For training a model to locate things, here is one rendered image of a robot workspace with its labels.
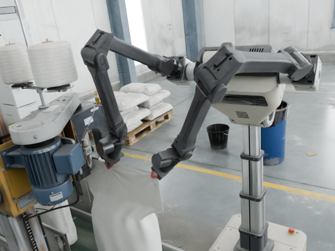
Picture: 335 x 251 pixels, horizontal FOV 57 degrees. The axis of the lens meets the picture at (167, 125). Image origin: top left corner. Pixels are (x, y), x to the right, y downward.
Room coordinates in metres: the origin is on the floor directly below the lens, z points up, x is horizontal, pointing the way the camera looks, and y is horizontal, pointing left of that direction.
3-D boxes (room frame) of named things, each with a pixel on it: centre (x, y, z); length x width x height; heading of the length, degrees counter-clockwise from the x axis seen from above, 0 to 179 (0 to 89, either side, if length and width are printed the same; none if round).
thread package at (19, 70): (1.38, 0.62, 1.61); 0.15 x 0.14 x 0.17; 54
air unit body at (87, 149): (1.37, 0.40, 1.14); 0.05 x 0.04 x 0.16; 144
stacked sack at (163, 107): (4.85, 0.21, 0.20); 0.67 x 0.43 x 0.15; 144
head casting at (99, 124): (1.56, 0.49, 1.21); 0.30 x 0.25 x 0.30; 54
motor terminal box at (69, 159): (1.08, 0.39, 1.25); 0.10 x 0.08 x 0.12; 169
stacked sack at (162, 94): (4.85, 0.22, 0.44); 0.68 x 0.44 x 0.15; 144
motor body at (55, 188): (1.10, 0.49, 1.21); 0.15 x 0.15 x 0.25
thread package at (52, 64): (1.23, 0.41, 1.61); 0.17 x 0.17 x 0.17
